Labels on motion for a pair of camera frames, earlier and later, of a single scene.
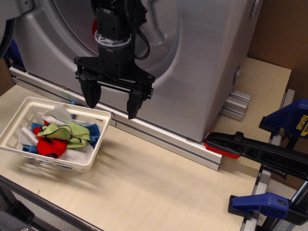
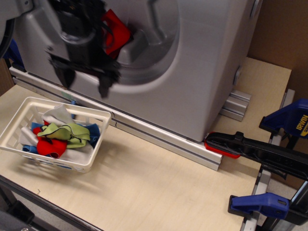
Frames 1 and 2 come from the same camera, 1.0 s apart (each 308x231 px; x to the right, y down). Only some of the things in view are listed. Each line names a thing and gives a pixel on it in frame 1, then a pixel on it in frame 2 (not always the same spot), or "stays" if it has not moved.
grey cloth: x=58 y=116 stays
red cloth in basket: x=45 y=146 stays
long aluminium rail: x=187 y=145 stays
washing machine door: x=10 y=9 stays
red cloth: x=95 y=26 to x=120 y=35
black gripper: x=116 y=68 to x=90 y=56
